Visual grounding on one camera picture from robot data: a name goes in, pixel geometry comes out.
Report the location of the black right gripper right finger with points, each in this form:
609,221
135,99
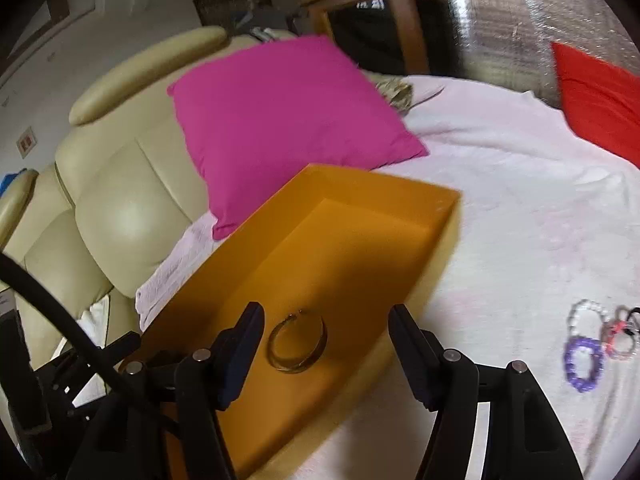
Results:
525,438

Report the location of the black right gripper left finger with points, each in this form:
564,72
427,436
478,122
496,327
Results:
207,382

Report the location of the orange rectangular box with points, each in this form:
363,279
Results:
327,257

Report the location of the magenta pillow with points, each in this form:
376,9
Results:
253,119

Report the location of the floral patterned pillow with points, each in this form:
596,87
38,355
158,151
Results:
396,92

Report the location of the red pillow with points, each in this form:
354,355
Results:
600,101

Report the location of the wooden cabinet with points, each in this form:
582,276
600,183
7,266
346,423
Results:
395,37

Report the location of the silver foil insulation panel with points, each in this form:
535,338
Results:
509,42

